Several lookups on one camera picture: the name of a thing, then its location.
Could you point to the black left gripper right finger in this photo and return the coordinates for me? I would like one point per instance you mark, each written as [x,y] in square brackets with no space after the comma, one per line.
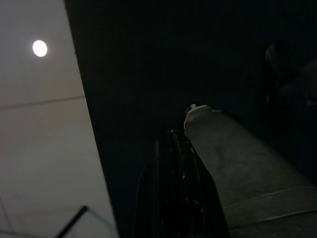
[198,203]

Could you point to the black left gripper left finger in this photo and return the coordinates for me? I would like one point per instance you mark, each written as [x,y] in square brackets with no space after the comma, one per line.
[153,198]

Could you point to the black floor mat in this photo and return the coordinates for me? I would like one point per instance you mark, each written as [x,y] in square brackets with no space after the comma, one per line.
[148,74]

